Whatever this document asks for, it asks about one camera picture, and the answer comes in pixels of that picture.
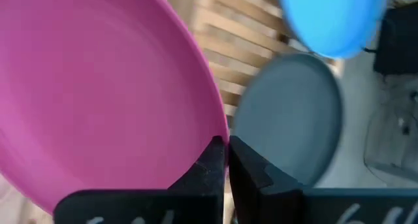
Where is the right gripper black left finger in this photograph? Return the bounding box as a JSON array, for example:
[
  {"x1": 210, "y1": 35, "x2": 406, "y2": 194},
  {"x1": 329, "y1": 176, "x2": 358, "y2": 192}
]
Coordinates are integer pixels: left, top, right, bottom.
[{"x1": 54, "y1": 135, "x2": 227, "y2": 224}]

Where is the slate grey plate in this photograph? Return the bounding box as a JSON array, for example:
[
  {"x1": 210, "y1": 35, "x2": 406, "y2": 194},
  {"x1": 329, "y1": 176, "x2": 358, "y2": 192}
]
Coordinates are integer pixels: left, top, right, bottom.
[{"x1": 232, "y1": 52, "x2": 343, "y2": 188}]

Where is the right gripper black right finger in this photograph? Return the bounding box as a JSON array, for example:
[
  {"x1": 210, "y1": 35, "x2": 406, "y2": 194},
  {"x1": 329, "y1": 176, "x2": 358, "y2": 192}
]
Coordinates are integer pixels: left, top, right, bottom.
[{"x1": 228, "y1": 135, "x2": 418, "y2": 224}]

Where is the wooden slatted shelf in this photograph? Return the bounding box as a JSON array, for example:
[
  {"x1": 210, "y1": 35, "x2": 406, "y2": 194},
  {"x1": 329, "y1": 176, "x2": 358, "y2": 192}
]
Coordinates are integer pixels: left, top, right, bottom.
[{"x1": 156, "y1": 0, "x2": 344, "y2": 133}]

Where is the pink plate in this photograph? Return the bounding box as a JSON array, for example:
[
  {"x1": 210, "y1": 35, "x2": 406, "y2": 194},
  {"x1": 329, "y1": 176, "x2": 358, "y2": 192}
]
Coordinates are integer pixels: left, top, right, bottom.
[{"x1": 0, "y1": 0, "x2": 229, "y2": 215}]

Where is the bright blue plate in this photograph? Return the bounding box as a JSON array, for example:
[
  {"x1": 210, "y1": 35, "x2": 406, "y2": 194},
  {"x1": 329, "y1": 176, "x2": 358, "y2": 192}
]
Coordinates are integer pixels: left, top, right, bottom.
[{"x1": 277, "y1": 0, "x2": 389, "y2": 60}]

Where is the black floor equipment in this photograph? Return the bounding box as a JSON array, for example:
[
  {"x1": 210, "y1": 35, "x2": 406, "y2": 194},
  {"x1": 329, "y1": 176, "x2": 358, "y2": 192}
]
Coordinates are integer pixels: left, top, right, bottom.
[{"x1": 374, "y1": 0, "x2": 418, "y2": 75}]

